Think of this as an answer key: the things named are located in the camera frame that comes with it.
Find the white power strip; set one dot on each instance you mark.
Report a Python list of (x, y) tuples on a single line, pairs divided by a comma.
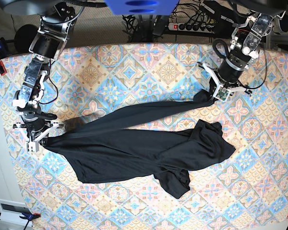
[(191, 27)]

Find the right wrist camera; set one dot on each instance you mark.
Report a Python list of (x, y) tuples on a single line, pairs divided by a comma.
[(32, 146)]

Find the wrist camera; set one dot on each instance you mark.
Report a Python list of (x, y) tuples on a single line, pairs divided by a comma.
[(32, 146), (222, 94)]

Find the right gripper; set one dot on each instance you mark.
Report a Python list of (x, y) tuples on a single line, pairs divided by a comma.
[(37, 126)]

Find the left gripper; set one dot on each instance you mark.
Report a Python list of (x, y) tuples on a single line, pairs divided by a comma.
[(226, 77)]

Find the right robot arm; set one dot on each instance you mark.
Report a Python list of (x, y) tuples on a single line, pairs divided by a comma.
[(57, 19)]

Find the black round stool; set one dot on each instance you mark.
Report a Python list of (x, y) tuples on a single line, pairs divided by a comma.
[(24, 37)]

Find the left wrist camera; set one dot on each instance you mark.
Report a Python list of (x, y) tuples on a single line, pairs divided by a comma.
[(222, 94)]

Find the white wall outlet box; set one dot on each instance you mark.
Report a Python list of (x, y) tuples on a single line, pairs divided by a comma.
[(12, 206)]

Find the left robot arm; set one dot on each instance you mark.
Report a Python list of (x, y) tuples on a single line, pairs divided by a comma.
[(259, 16)]

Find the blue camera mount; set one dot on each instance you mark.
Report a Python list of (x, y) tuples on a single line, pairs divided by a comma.
[(141, 7)]

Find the black t-shirt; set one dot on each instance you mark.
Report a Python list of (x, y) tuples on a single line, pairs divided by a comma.
[(110, 149)]

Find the lower left table clamp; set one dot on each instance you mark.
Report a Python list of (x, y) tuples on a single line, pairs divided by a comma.
[(26, 216)]

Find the patterned tablecloth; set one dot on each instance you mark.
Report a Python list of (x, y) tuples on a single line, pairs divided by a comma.
[(248, 191)]

